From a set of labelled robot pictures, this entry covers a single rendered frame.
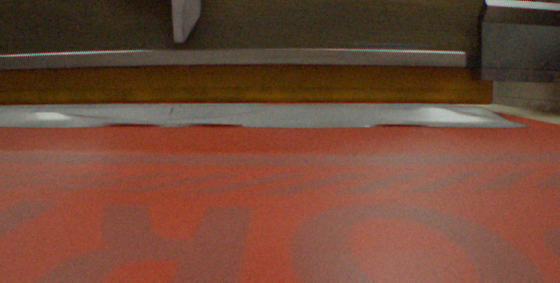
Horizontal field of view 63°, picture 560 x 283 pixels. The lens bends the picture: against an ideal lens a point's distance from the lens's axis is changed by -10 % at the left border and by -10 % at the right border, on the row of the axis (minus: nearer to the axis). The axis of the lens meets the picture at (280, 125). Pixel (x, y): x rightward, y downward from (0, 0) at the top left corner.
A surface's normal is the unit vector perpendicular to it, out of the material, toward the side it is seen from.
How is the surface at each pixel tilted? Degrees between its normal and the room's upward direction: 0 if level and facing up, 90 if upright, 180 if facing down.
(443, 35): 90
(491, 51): 90
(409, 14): 90
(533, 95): 90
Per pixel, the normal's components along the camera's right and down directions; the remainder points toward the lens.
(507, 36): 0.01, 0.10
